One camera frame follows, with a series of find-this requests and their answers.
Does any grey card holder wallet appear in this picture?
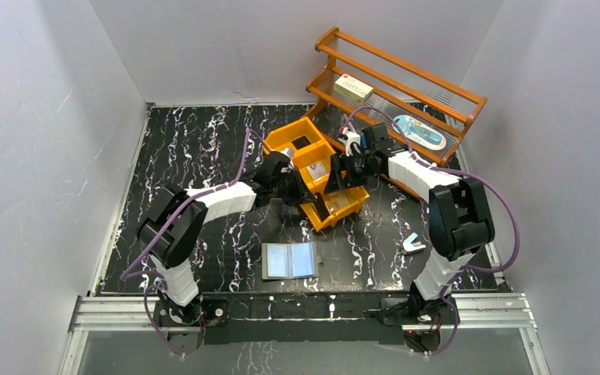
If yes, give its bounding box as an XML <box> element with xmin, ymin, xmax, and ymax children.
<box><xmin>262</xmin><ymin>241</ymin><xmax>323</xmax><ymax>280</ymax></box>

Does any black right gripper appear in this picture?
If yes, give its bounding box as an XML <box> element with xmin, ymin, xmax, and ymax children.
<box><xmin>323</xmin><ymin>151</ymin><xmax>375</xmax><ymax>194</ymax></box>

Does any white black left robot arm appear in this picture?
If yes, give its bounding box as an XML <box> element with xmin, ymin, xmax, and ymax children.
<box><xmin>137</xmin><ymin>152</ymin><xmax>316</xmax><ymax>325</ymax></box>

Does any blue razor blister pack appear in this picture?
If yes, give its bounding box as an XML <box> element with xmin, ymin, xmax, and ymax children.
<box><xmin>393</xmin><ymin>115</ymin><xmax>447</xmax><ymax>151</ymax></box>

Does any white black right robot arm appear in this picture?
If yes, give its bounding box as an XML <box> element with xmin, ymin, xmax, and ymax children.
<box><xmin>324</xmin><ymin>124</ymin><xmax>495</xmax><ymax>323</ymax></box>

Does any silver card in bin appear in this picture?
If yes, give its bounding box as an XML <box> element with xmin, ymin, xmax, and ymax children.
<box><xmin>306</xmin><ymin>162</ymin><xmax>328</xmax><ymax>180</ymax></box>

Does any black credit card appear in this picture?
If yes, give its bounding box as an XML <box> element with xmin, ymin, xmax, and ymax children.
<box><xmin>291</xmin><ymin>135</ymin><xmax>311</xmax><ymax>150</ymax></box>

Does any white box with red label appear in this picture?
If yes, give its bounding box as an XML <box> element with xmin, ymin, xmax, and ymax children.
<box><xmin>333</xmin><ymin>73</ymin><xmax>373</xmax><ymax>104</ymax></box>

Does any black card in bin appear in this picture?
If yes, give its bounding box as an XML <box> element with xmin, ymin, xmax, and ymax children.
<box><xmin>313</xmin><ymin>195</ymin><xmax>330</xmax><ymax>221</ymax></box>

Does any small white blue clip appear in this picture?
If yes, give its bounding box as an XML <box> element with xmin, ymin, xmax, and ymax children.
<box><xmin>401</xmin><ymin>232</ymin><xmax>427</xmax><ymax>255</ymax></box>

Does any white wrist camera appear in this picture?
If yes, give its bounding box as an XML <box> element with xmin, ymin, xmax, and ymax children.
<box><xmin>280</xmin><ymin>148</ymin><xmax>295</xmax><ymax>163</ymax></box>
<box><xmin>337</xmin><ymin>128</ymin><xmax>363</xmax><ymax>156</ymax></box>

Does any orange wooden shelf rack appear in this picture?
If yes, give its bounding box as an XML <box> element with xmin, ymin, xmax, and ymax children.
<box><xmin>306</xmin><ymin>27</ymin><xmax>487</xmax><ymax>201</ymax></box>

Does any yellow plastic triple bin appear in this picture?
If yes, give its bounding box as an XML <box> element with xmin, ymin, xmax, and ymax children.
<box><xmin>265</xmin><ymin>116</ymin><xmax>370</xmax><ymax>231</ymax></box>

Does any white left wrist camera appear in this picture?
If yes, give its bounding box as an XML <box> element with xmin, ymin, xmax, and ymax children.
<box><xmin>280</xmin><ymin>148</ymin><xmax>295</xmax><ymax>163</ymax></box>

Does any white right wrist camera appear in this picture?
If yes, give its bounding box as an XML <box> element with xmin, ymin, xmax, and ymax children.
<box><xmin>337</xmin><ymin>128</ymin><xmax>363</xmax><ymax>156</ymax></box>

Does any tan card in bin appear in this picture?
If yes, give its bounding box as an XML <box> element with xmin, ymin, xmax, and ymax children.
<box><xmin>325</xmin><ymin>192</ymin><xmax>349</xmax><ymax>213</ymax></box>

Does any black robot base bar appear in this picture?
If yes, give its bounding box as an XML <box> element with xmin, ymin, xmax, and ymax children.
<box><xmin>202</xmin><ymin>291</ymin><xmax>432</xmax><ymax>345</ymax></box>

